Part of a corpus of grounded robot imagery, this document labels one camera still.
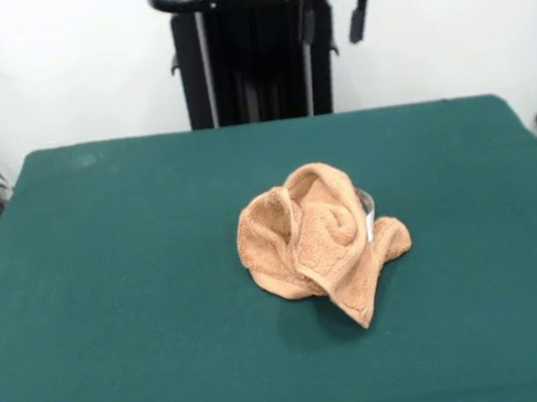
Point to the tan terry towel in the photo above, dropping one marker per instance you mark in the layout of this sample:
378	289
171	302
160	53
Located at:
274	249

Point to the dark green table cloth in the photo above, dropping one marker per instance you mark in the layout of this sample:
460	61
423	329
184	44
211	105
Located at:
117	327

